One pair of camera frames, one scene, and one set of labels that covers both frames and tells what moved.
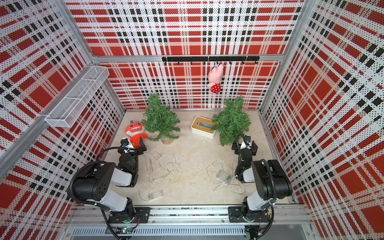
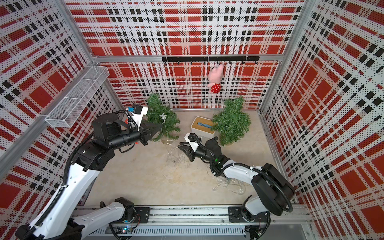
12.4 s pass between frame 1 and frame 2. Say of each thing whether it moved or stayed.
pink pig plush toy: stayed
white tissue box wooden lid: stayed
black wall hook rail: stayed
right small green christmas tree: stayed
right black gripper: moved
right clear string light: stayed
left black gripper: moved
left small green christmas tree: stayed
